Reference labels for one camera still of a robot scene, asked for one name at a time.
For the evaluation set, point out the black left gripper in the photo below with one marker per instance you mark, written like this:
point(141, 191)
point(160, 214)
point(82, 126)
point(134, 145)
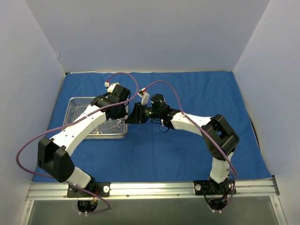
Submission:
point(119, 112)

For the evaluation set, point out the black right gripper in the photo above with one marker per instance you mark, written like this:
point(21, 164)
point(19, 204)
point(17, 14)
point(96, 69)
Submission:
point(139, 113)

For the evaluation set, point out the steel wire mesh basket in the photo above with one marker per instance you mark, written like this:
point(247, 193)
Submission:
point(77, 105)

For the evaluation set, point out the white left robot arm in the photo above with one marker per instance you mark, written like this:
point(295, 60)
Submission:
point(54, 154)

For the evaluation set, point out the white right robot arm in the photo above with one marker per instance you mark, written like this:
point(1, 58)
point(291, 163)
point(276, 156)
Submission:
point(221, 140)

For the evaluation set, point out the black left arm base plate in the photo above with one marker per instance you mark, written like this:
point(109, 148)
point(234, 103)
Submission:
point(101, 189)

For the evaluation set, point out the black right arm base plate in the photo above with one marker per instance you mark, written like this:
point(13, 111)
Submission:
point(210, 187)

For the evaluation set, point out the aluminium front rail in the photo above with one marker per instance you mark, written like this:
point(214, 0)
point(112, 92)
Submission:
point(152, 190)

